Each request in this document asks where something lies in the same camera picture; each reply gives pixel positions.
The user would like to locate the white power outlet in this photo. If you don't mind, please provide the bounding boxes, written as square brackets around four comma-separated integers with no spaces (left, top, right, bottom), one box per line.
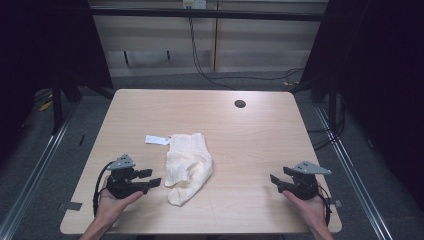
[182,0,208,10]

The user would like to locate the black floor cables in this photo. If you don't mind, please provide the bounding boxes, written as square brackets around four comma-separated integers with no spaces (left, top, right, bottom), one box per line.
[306,93,347,152]

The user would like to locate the person's left hand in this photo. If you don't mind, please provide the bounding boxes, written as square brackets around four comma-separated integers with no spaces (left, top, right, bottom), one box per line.
[95,175,145,224]

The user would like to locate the white paper label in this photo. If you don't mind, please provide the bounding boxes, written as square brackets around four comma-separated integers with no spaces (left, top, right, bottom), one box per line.
[144,134,172,147]

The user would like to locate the black wall cable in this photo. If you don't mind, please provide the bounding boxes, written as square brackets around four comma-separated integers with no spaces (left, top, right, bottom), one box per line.
[187,16,305,92]

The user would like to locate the person's right hand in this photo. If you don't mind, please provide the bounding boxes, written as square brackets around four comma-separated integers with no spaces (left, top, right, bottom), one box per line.
[282,189,330,233]

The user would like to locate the black metal stand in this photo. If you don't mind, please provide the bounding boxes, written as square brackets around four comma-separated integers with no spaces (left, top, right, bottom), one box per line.
[51,74,65,135]
[327,75,338,132]

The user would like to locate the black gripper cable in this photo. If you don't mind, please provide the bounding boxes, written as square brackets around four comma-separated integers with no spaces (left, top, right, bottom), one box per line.
[92,161,116,217]
[316,184,332,226]

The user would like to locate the white towel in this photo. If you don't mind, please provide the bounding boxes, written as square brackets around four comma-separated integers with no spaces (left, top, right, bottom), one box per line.
[164,132,215,207]

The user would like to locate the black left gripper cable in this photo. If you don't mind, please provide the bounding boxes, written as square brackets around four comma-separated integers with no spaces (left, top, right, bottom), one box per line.
[92,161,116,217]

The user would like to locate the black curtain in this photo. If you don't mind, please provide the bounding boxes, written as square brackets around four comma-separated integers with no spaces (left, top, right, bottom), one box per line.
[0,0,114,164]
[298,0,424,204]

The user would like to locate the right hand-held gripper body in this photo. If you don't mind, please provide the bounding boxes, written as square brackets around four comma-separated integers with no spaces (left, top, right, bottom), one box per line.
[278,160,333,201]

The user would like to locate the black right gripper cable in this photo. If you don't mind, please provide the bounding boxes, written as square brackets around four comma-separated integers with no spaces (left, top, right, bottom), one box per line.
[316,184,332,226]

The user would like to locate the aluminium floor rail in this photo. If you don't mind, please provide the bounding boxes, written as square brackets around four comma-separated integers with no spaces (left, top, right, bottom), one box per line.
[0,106,80,240]
[314,106,395,240]

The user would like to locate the black horizontal bar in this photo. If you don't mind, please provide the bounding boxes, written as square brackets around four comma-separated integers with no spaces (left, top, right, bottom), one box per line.
[89,7,330,23]

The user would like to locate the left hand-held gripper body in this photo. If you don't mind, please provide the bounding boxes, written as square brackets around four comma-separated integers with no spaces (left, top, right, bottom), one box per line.
[105,153,150,200]

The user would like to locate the yellow floor tape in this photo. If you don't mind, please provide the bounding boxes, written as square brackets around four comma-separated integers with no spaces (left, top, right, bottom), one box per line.
[38,94,54,112]

